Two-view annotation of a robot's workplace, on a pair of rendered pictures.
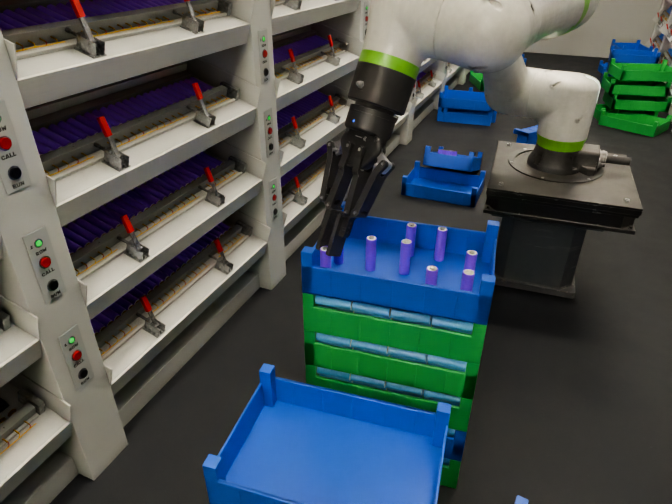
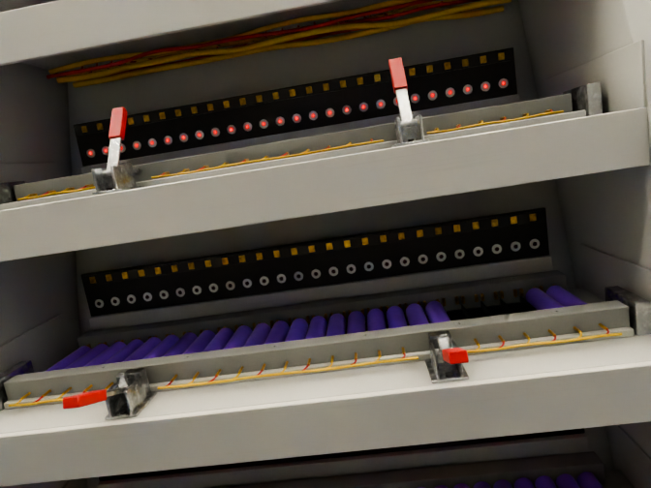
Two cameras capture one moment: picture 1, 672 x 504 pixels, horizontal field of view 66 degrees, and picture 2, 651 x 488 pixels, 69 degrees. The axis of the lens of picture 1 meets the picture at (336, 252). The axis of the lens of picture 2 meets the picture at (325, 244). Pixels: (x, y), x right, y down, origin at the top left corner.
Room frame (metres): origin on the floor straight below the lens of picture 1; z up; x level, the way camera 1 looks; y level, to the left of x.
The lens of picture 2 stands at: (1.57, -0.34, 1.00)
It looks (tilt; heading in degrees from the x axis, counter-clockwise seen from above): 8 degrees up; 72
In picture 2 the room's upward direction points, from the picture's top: 7 degrees counter-clockwise
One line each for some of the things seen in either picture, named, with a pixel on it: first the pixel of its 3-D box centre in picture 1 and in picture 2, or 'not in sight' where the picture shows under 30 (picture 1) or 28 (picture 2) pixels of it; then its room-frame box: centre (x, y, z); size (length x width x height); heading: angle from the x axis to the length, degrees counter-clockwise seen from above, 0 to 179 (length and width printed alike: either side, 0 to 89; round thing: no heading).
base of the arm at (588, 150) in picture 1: (578, 157); not in sight; (1.38, -0.67, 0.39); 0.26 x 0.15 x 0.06; 69
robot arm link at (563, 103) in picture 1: (562, 109); not in sight; (1.40, -0.61, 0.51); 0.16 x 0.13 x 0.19; 56
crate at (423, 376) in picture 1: (397, 328); not in sight; (0.76, -0.12, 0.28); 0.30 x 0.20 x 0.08; 73
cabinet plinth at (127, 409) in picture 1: (296, 219); not in sight; (1.70, 0.15, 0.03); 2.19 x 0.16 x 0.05; 157
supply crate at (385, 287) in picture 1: (403, 255); not in sight; (0.76, -0.12, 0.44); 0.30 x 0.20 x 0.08; 73
